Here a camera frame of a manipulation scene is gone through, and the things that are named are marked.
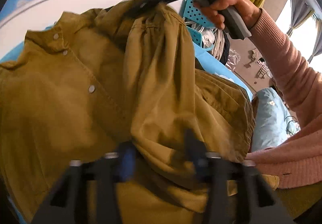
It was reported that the mustard brown button shirt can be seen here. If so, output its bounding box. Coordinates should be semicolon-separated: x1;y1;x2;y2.
0;0;280;224

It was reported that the person's right hand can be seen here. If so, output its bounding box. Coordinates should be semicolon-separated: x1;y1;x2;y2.
194;0;261;30

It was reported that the turquoise perforated plastic basket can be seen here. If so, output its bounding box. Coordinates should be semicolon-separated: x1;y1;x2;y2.
181;0;215;51

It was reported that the light blue floral pillow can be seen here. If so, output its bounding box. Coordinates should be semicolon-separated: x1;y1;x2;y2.
251;88;300;152

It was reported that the grey window curtain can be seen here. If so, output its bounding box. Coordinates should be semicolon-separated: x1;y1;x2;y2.
287;0;321;63

